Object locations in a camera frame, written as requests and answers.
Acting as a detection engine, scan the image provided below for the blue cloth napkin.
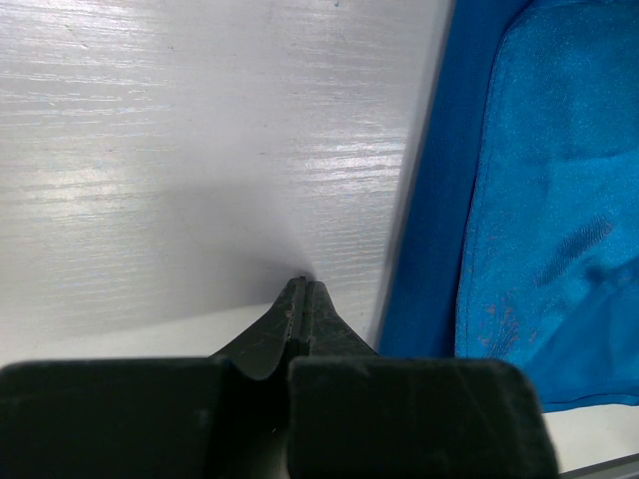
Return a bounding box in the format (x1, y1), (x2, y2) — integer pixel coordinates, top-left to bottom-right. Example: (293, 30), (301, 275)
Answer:
(378, 1), (638, 412)

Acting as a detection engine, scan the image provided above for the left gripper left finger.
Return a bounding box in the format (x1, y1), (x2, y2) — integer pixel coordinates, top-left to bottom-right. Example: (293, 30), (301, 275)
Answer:
(1, 278), (305, 478)

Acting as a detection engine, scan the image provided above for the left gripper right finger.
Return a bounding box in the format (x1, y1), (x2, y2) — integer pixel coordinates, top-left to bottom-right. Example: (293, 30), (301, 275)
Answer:
(288, 281), (558, 478)

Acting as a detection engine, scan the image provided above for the aluminium rail frame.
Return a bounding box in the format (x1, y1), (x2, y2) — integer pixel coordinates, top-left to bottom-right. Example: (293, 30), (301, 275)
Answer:
(559, 453), (639, 479)

